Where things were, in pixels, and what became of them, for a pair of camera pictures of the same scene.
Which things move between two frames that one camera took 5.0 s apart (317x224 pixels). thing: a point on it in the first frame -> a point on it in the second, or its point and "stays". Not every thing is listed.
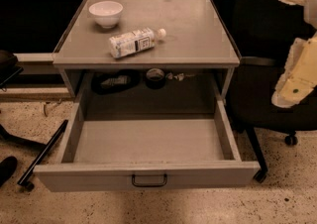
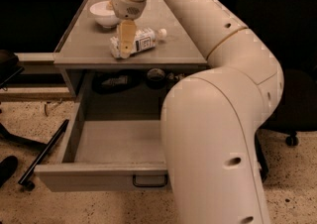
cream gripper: x=311 y=11 -> x=127 y=7
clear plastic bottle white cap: x=135 y=41 stays
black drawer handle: x=157 y=184 stays
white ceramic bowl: x=106 y=13 stays
